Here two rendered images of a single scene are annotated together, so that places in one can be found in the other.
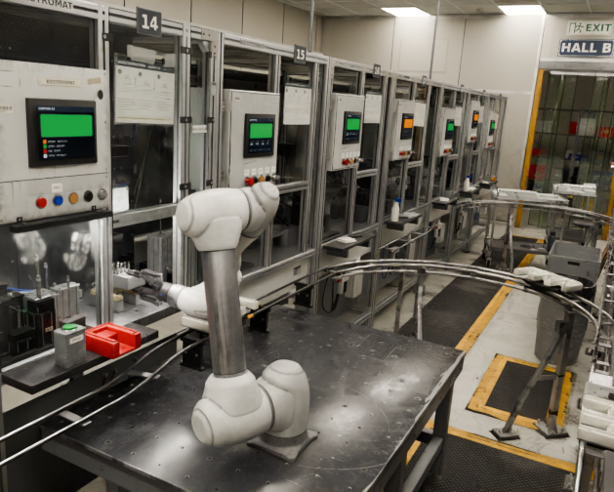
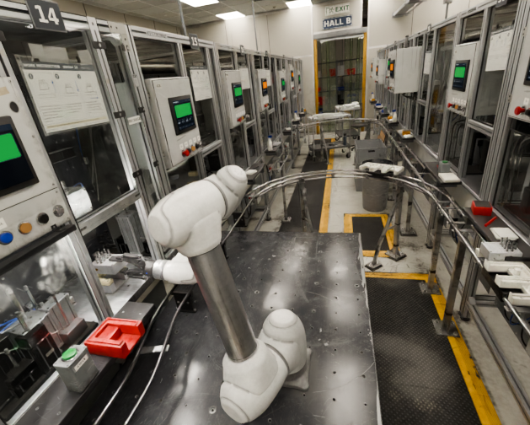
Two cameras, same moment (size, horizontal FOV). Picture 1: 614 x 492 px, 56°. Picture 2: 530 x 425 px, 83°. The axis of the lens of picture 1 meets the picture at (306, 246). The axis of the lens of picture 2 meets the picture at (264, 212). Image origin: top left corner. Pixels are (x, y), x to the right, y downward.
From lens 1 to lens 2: 0.93 m
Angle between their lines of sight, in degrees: 15
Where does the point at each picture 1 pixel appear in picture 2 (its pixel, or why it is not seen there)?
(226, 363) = (241, 349)
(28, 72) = not seen: outside the picture
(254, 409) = (275, 375)
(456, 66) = (267, 46)
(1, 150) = not seen: outside the picture
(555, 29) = (318, 13)
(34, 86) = not seen: outside the picture
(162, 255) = (134, 229)
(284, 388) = (289, 340)
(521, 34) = (300, 19)
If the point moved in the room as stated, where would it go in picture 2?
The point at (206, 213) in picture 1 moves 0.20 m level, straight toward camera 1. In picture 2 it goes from (184, 221) to (204, 260)
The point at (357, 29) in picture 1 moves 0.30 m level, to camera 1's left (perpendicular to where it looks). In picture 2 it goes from (203, 32) to (193, 33)
